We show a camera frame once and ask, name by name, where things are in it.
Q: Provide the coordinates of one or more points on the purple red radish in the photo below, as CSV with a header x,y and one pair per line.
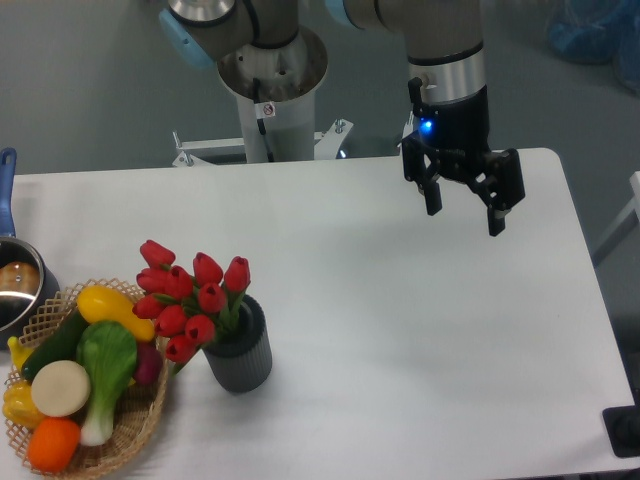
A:
x,y
149,364

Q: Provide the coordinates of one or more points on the yellow squash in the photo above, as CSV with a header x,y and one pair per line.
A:
x,y
100,303

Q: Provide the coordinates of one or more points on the green bok choy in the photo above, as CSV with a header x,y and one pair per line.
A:
x,y
108,353

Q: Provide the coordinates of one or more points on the yellow banana tip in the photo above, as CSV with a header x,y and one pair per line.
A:
x,y
18,352

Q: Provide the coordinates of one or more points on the dark grey ribbed vase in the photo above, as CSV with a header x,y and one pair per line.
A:
x,y
244,364

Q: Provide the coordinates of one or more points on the black device table edge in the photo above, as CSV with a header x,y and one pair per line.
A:
x,y
622,426

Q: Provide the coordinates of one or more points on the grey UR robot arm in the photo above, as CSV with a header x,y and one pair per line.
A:
x,y
443,39

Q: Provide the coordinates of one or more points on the beige round disc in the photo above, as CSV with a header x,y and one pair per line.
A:
x,y
60,389

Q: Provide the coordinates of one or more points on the steel pot blue handle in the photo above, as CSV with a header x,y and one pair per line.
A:
x,y
26,281

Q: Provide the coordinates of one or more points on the woven wicker basket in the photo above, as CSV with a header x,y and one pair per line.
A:
x,y
137,413

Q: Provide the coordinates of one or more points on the white furniture leg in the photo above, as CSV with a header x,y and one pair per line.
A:
x,y
620,227

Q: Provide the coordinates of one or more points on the orange fruit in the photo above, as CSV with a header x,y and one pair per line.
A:
x,y
53,444

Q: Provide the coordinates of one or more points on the yellow bell pepper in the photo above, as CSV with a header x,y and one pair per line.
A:
x,y
19,407

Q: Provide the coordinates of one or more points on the red tulip bouquet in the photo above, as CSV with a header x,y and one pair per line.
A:
x,y
193,309

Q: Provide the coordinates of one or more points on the dark green cucumber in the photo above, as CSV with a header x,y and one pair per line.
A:
x,y
60,345

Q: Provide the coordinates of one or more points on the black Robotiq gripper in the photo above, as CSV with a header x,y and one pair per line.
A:
x,y
450,141

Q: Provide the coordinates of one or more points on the blue plastic bag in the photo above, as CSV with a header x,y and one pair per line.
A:
x,y
598,32

